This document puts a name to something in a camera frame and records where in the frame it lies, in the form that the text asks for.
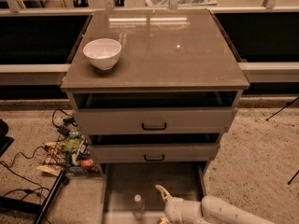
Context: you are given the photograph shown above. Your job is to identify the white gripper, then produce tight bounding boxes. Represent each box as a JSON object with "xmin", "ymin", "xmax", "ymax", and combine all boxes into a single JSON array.
[{"xmin": 155, "ymin": 185, "xmax": 202, "ymax": 224}]

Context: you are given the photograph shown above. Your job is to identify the clear plastic water bottle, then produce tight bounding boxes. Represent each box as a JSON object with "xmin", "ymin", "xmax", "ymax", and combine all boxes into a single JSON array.
[{"xmin": 132, "ymin": 194, "xmax": 145, "ymax": 218}]

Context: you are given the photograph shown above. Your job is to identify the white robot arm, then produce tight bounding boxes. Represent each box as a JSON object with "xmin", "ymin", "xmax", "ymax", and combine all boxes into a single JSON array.
[{"xmin": 155, "ymin": 185, "xmax": 275, "ymax": 224}]

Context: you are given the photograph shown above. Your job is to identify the bottom open grey drawer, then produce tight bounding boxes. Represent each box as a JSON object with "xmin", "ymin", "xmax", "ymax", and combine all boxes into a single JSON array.
[{"xmin": 100, "ymin": 162, "xmax": 206, "ymax": 224}]

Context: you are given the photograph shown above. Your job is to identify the middle grey drawer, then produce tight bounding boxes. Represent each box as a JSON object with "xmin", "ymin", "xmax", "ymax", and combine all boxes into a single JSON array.
[{"xmin": 89, "ymin": 133, "xmax": 220, "ymax": 163}]

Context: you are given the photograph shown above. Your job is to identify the top grey drawer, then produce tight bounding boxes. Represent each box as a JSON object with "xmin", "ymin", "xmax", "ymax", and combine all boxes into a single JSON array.
[{"xmin": 70, "ymin": 91, "xmax": 239, "ymax": 135}]

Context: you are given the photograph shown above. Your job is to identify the grey drawer cabinet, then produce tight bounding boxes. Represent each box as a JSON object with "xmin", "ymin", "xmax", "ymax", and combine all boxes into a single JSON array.
[{"xmin": 62, "ymin": 10, "xmax": 249, "ymax": 224}]

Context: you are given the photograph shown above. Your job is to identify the pile of snack packages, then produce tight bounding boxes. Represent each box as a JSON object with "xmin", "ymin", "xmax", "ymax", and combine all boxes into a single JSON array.
[{"xmin": 36, "ymin": 131, "xmax": 100, "ymax": 176}]

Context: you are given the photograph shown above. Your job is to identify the black tripod leg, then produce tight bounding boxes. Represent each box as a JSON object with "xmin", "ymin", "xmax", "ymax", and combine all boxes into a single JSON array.
[{"xmin": 287, "ymin": 170, "xmax": 299, "ymax": 185}]

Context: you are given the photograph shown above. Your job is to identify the black stand leg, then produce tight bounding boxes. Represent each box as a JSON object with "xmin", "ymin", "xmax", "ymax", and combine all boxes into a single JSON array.
[{"xmin": 0, "ymin": 171, "xmax": 68, "ymax": 224}]

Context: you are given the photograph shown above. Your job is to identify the white ceramic bowl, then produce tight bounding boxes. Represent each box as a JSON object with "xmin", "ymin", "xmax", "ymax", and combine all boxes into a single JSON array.
[{"xmin": 83, "ymin": 38, "xmax": 121, "ymax": 70}]

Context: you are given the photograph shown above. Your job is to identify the black object at left edge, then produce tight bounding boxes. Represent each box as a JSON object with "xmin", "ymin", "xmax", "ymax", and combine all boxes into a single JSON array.
[{"xmin": 0, "ymin": 119, "xmax": 14, "ymax": 157}]

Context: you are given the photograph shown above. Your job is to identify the black middle drawer handle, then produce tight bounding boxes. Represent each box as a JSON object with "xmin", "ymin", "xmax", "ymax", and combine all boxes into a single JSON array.
[{"xmin": 143, "ymin": 154, "xmax": 164, "ymax": 162}]

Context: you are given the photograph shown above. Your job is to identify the black drawer handle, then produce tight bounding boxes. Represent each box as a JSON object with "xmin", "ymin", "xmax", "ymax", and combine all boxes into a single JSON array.
[
  {"xmin": 143, "ymin": 154, "xmax": 164, "ymax": 162},
  {"xmin": 141, "ymin": 123, "xmax": 167, "ymax": 131}
]

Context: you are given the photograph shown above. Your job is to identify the black top drawer handle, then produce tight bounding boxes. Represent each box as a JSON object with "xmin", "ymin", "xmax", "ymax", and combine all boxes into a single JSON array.
[{"xmin": 141, "ymin": 123, "xmax": 167, "ymax": 131}]

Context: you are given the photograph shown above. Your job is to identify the black power adapter cables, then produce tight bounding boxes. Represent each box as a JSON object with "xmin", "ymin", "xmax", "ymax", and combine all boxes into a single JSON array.
[{"xmin": 50, "ymin": 108, "xmax": 78, "ymax": 138}]

